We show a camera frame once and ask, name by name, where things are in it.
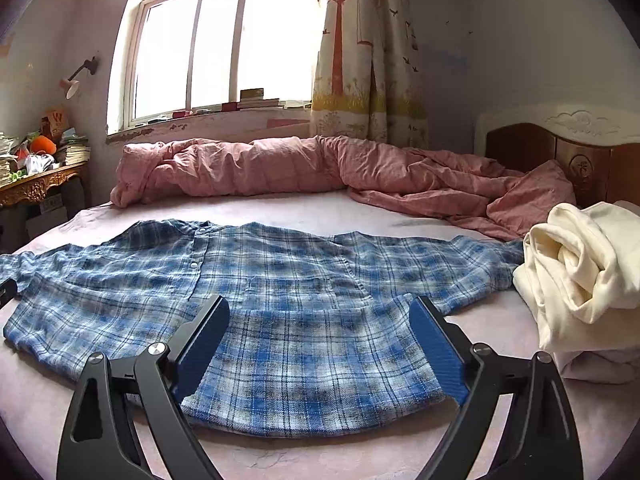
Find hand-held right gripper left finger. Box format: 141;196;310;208
56;294;231;480

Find pink wall lamp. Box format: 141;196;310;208
59;56;99;100

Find books on window sill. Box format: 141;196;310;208
237;88;281;110

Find cream folded garment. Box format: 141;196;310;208
512;201;640;353

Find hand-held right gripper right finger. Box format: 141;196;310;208
408;296;584;480

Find wooden and white headboard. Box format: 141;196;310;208
475;104;640;208

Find carved wooden desk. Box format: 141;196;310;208
0;161;88;256

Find bed with pink sheet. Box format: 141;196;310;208
0;190;640;480

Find pale grey folded garment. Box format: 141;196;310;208
552;345;640;386

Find pale storage box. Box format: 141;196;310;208
25;192;68;231

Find white framed window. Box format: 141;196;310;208
106;0;333;133

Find white plastic bag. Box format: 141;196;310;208
22;154;55;176

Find stack of books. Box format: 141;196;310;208
54;135;92;166

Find blue plaid shirt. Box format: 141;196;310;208
0;218;526;440

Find tree print curtain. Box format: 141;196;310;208
310;0;431;148

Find stack of papers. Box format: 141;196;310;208
0;132;18;186

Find brown cardboard box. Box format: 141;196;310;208
40;105;71;138

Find pink quilt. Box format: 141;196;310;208
110;135;578;242

